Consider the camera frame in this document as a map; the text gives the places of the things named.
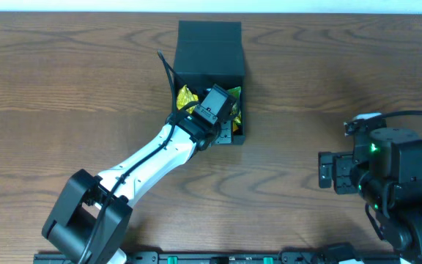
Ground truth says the dark green box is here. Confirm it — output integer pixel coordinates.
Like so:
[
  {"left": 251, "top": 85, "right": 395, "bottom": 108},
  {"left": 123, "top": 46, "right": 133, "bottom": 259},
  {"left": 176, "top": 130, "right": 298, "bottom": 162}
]
[{"left": 173, "top": 21, "right": 245, "bottom": 145}]

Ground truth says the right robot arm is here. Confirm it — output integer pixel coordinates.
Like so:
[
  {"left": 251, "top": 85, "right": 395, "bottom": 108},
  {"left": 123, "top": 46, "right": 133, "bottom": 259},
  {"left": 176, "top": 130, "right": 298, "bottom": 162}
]
[{"left": 318, "top": 113, "right": 422, "bottom": 263}]

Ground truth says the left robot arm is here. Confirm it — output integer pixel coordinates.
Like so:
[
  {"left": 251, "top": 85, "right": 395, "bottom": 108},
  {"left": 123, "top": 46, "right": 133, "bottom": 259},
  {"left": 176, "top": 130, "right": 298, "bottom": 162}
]
[{"left": 42, "top": 102, "right": 239, "bottom": 263}]

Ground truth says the yellow chocolate wafer snack packet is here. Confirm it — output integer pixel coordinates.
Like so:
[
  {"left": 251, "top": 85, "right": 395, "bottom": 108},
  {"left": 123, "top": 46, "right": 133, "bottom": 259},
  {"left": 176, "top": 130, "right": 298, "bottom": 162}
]
[{"left": 176, "top": 85, "right": 199, "bottom": 114}]

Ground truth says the orange cracker snack packet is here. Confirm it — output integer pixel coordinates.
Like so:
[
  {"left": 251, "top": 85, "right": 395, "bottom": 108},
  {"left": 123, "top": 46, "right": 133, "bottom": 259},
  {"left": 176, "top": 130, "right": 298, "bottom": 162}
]
[{"left": 231, "top": 110, "right": 242, "bottom": 132}]

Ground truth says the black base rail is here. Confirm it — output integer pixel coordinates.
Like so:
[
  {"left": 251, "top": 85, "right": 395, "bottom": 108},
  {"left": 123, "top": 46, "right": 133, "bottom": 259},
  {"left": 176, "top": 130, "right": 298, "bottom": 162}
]
[{"left": 32, "top": 241, "right": 405, "bottom": 264}]

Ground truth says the green pandan cake snack packet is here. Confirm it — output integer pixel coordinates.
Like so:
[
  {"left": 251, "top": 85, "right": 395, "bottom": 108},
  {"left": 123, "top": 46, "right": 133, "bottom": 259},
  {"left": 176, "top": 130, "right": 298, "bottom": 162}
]
[{"left": 227, "top": 87, "right": 242, "bottom": 112}]

